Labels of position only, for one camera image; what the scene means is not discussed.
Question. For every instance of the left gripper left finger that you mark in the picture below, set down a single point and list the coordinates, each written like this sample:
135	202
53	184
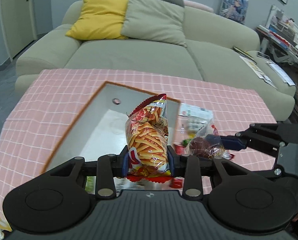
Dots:
108	167

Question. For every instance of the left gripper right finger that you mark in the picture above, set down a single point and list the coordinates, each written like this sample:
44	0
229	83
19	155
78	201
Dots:
187	167

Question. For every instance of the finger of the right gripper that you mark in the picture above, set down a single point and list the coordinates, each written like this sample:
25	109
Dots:
228	142

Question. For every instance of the red jujube clear bag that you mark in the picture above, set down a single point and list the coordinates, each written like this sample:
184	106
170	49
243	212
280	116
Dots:
206	143

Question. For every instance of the french fries snack bag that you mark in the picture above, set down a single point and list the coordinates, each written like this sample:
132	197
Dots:
147	134

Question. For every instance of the red silver snack packet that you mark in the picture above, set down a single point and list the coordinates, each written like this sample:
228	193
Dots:
179	148

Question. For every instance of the green nuts snack bag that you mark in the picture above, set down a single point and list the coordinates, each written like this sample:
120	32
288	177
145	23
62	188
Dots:
90	184

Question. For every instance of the orange cardboard box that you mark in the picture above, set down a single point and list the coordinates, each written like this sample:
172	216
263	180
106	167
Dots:
99	129

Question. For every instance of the clear pack white balls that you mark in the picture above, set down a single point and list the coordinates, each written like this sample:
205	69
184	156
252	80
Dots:
195	117

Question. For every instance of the magazine on sofa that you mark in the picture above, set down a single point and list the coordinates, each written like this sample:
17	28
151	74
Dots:
260	74

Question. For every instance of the pink checkered tablecloth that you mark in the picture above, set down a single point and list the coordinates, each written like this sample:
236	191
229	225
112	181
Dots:
37	123

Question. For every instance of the beige sofa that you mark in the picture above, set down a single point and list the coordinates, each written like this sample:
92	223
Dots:
213	48

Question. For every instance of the cluttered white shelf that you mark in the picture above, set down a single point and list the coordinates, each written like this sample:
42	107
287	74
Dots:
279	37

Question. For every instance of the anime print pillow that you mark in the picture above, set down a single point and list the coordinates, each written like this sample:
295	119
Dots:
234	10

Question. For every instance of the pink blanket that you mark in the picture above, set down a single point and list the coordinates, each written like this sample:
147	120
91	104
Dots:
199	6

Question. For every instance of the yellow cushion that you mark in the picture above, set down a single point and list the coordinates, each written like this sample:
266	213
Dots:
99	20

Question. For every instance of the beige cushion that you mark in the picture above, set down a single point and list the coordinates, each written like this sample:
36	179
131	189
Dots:
154	20

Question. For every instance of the white door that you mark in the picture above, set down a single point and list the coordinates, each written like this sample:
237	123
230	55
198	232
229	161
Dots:
18	25

